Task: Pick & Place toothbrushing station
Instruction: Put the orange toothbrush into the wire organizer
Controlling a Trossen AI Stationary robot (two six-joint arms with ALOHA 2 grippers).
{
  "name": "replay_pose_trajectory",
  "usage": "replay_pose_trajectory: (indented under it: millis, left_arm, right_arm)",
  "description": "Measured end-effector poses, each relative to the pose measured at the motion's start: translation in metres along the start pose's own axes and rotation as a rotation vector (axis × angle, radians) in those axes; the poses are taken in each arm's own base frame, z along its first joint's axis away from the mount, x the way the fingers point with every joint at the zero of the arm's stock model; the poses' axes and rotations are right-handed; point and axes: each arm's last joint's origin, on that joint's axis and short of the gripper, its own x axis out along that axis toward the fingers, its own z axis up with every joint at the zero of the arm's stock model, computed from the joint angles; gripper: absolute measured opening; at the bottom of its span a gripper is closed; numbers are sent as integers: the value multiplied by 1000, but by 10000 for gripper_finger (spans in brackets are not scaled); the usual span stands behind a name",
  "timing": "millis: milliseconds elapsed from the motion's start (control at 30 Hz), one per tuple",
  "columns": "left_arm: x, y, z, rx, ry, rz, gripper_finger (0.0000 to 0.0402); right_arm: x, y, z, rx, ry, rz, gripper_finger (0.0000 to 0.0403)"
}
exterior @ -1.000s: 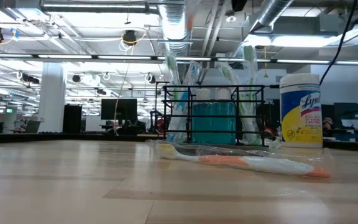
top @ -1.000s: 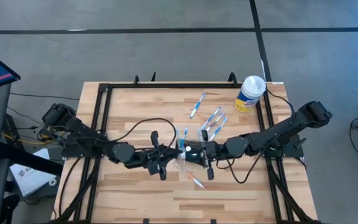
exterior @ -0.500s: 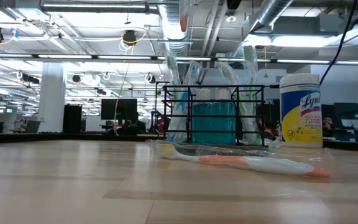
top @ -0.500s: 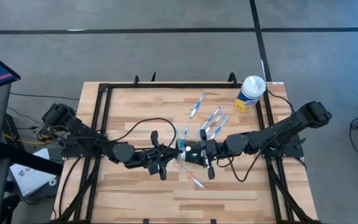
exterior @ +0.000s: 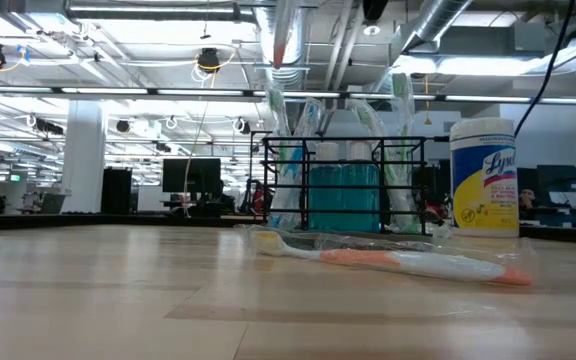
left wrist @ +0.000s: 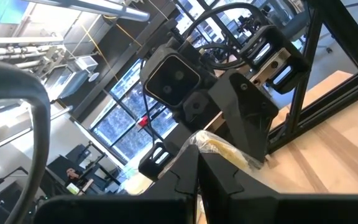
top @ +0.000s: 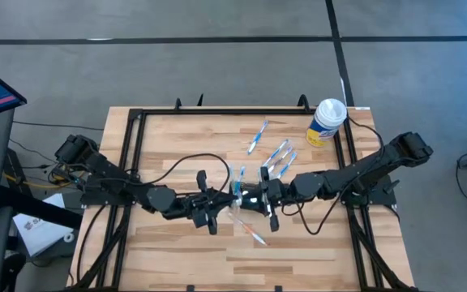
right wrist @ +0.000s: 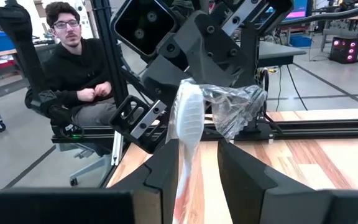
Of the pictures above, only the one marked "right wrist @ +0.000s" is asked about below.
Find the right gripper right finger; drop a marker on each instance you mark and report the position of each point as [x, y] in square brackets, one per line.
[291, 208]

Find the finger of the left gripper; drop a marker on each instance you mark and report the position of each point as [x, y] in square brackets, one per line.
[163, 81]
[213, 53]

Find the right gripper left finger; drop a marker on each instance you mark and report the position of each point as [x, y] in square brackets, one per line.
[73, 208]

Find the orange toothbrush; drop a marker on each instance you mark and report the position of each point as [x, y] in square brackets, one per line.
[188, 118]

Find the grey office chair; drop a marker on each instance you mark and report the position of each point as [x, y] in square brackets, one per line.
[89, 169]

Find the silver aluminium strip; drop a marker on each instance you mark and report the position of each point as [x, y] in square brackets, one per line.
[117, 149]

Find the dark grey desk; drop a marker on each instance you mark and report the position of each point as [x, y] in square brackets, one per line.
[278, 51]

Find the blue bin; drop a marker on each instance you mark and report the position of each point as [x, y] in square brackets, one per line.
[300, 41]

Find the person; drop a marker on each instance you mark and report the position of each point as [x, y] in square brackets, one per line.
[73, 68]

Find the black lit computer tower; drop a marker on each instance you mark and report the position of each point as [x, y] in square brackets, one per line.
[342, 51]

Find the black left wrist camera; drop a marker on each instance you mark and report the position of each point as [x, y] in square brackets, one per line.
[141, 25]

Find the black aluminium table frame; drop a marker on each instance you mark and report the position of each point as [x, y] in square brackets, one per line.
[322, 129]

